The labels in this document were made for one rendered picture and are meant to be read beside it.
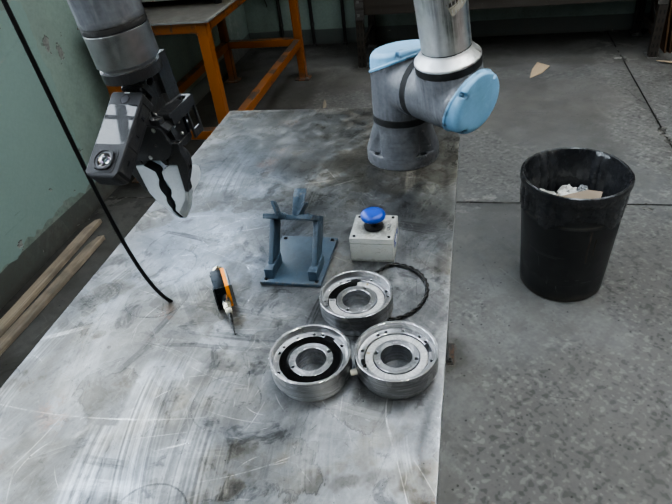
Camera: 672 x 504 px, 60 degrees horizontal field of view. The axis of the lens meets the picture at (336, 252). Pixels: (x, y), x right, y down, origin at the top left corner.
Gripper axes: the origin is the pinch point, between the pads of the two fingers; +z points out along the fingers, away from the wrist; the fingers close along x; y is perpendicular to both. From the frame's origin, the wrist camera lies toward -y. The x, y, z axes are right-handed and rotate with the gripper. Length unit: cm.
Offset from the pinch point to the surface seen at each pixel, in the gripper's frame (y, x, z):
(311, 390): -15.3, -21.4, 14.9
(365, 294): 3.7, -23.2, 16.6
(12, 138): 105, 150, 42
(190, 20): 168, 95, 22
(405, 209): 30.4, -23.6, 20.3
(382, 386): -13.0, -29.6, 15.5
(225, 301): -1.6, -3.3, 14.9
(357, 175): 41.8, -11.6, 20.2
